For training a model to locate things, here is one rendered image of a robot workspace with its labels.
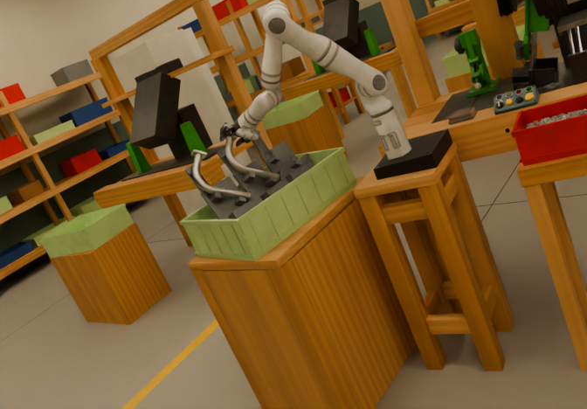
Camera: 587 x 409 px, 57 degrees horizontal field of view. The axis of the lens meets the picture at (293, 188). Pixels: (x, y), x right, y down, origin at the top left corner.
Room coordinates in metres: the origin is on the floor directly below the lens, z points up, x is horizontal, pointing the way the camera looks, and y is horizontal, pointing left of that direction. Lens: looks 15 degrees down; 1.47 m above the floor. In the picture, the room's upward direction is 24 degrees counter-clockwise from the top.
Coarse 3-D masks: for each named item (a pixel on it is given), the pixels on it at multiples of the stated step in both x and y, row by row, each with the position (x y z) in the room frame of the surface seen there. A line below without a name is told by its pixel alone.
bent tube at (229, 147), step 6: (228, 138) 2.24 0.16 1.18; (234, 138) 2.26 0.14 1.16; (228, 144) 2.22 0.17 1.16; (228, 150) 2.20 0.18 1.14; (228, 156) 2.19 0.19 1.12; (234, 162) 2.18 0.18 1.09; (234, 168) 2.18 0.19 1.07; (240, 168) 2.17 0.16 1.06; (246, 168) 2.19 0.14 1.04; (246, 174) 2.18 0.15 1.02; (258, 174) 2.20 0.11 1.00; (264, 174) 2.21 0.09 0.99; (270, 174) 2.22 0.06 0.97; (276, 174) 2.24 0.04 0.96
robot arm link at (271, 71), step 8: (272, 40) 1.94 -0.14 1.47; (280, 40) 1.95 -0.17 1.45; (272, 48) 1.94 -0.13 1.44; (280, 48) 1.95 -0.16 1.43; (264, 56) 1.96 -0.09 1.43; (272, 56) 1.94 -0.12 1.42; (280, 56) 1.96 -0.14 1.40; (264, 64) 1.96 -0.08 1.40; (272, 64) 1.94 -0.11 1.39; (280, 64) 1.96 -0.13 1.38; (264, 72) 1.96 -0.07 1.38; (272, 72) 1.95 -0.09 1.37; (280, 72) 1.97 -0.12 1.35; (272, 80) 1.96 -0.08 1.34
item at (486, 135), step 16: (544, 96) 1.90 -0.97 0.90; (560, 96) 1.83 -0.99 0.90; (576, 96) 1.77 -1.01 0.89; (480, 112) 2.05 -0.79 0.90; (512, 112) 1.89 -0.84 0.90; (416, 128) 2.22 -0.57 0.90; (432, 128) 2.11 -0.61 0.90; (448, 128) 2.03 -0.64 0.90; (464, 128) 2.00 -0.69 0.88; (480, 128) 1.96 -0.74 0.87; (496, 128) 1.93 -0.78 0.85; (512, 128) 1.90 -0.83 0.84; (464, 144) 2.01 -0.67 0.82; (480, 144) 1.97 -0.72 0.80; (496, 144) 1.94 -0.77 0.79; (512, 144) 1.91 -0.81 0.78; (464, 160) 2.02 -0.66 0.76
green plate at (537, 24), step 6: (528, 0) 2.02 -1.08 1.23; (528, 6) 2.03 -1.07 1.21; (534, 6) 2.02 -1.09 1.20; (528, 12) 2.03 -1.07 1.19; (534, 12) 2.02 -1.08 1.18; (528, 18) 2.03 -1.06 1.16; (534, 18) 2.02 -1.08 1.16; (540, 18) 2.01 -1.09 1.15; (528, 24) 2.03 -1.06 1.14; (534, 24) 2.03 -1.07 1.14; (540, 24) 2.01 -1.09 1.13; (546, 24) 2.00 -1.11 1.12; (528, 30) 2.04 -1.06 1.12; (534, 30) 2.03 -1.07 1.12; (540, 30) 2.02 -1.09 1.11; (546, 30) 2.01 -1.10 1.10; (528, 36) 2.06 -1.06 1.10
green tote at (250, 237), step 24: (264, 168) 2.44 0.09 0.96; (312, 168) 2.08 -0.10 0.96; (336, 168) 2.15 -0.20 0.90; (288, 192) 1.98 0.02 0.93; (312, 192) 2.05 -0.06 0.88; (336, 192) 2.12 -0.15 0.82; (192, 216) 2.18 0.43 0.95; (216, 216) 2.24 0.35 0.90; (264, 216) 1.90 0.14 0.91; (288, 216) 1.96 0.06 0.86; (312, 216) 2.02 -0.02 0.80; (192, 240) 2.13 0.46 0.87; (216, 240) 1.99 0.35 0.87; (240, 240) 1.86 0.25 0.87; (264, 240) 1.87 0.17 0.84
